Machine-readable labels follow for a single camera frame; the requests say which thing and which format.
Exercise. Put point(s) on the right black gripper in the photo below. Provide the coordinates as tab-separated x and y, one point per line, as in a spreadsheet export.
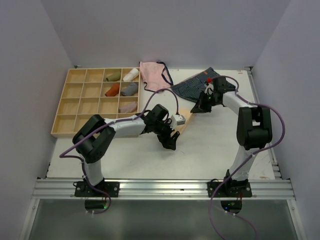
200	106

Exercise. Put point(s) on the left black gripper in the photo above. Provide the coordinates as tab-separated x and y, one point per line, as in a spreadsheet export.
168	142

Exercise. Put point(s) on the beige underwear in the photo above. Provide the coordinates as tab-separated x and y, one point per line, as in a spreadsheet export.
186	113

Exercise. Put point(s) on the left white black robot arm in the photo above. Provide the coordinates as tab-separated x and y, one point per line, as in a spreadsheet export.
96	135

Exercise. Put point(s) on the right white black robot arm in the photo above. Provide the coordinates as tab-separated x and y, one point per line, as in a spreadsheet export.
254	125

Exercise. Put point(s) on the mauve rolled underwear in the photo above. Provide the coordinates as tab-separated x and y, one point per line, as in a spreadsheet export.
128	108

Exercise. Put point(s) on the grey rolled underwear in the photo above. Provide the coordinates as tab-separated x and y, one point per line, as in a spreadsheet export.
130	89

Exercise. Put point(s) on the pink underwear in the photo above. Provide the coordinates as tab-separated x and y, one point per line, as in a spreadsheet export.
155	76

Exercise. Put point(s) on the orange rolled underwear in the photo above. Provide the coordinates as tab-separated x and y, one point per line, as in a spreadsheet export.
113	91

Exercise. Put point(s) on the white rolled underwear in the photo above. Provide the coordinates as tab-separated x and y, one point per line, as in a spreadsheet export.
129	74

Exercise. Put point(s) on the olive rolled underwear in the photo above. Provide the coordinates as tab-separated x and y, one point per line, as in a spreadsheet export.
114	77

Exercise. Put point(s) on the blue striped boxer shorts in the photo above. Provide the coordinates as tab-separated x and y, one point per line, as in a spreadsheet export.
191	88

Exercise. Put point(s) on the wooden compartment tray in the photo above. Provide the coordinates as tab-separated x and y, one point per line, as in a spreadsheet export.
83	96

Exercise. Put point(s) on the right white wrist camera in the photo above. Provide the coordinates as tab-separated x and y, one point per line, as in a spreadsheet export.
209	87

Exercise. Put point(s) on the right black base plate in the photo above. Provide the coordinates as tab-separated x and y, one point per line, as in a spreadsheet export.
231	189

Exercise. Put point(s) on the aluminium mounting rail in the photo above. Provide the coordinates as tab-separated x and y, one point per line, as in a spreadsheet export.
152	189

